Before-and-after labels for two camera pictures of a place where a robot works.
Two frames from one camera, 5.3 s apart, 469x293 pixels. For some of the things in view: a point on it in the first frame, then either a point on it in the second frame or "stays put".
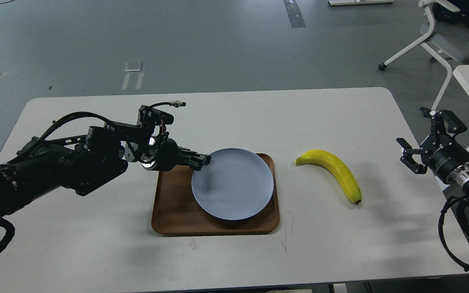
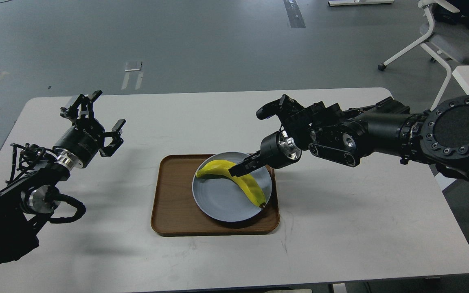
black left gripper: (164, 156) → (84, 139)
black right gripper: (445, 157) → (277, 150)
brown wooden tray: (176, 211) stays put
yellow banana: (335, 165) → (221, 168)
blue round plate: (237, 184) stays put
